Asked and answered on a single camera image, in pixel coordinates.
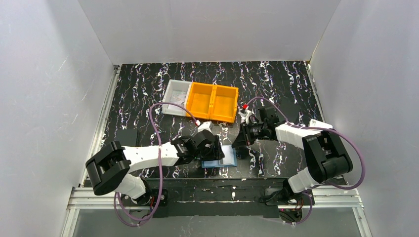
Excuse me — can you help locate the white box with label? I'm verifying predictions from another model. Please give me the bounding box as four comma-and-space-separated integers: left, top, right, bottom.
308, 119, 333, 130

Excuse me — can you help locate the blue card holder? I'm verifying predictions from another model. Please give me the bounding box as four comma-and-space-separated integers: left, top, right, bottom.
201, 145, 237, 168

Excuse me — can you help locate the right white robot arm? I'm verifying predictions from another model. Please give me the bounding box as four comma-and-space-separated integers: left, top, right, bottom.
232, 107, 353, 198

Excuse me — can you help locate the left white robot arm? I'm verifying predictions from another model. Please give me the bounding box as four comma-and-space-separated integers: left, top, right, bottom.
85, 130, 225, 199

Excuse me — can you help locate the right orange bin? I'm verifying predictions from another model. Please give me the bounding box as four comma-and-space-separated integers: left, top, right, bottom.
210, 85, 239, 123

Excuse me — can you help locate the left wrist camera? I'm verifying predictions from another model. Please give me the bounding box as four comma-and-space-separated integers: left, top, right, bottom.
197, 121, 213, 133

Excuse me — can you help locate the white plastic bin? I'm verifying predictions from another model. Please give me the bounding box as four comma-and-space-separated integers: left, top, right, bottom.
162, 79, 192, 117

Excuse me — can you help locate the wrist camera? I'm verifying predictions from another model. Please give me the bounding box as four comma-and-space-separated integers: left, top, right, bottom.
197, 121, 213, 133
238, 104, 253, 124

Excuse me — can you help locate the left orange bin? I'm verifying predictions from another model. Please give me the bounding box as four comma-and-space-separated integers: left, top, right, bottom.
186, 82, 215, 119

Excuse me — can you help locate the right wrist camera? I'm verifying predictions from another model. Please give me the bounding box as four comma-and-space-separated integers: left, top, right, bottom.
238, 104, 253, 124

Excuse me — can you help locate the black flat box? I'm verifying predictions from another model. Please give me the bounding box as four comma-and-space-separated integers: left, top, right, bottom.
115, 129, 140, 147

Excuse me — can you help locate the orange bin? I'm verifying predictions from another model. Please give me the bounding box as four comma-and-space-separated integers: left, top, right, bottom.
186, 82, 215, 119
210, 85, 239, 123

